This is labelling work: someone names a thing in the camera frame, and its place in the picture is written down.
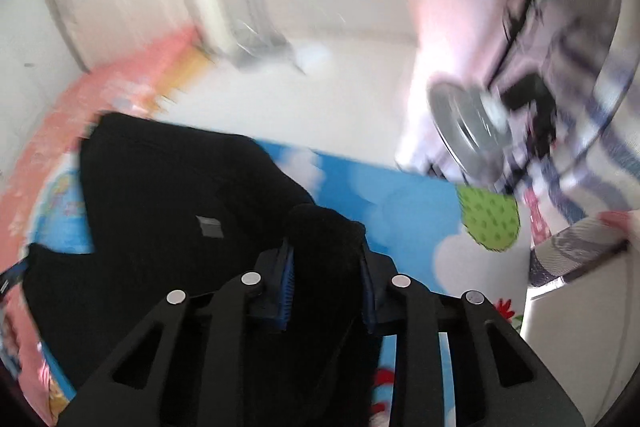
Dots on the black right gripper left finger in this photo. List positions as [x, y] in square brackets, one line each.
[213, 360]

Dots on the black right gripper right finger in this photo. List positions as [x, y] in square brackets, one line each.
[460, 346]

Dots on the black pants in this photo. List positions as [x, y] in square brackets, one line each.
[329, 337]

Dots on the white nightstand cabinet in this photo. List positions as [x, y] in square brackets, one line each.
[587, 332]

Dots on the blue cartoon bed sheet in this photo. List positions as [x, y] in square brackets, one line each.
[400, 216]

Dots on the checkered quilt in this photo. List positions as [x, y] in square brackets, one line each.
[584, 195]

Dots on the pink floral blanket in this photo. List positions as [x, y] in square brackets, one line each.
[75, 116]

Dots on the silver floor lamp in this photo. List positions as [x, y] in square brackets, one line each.
[259, 41]

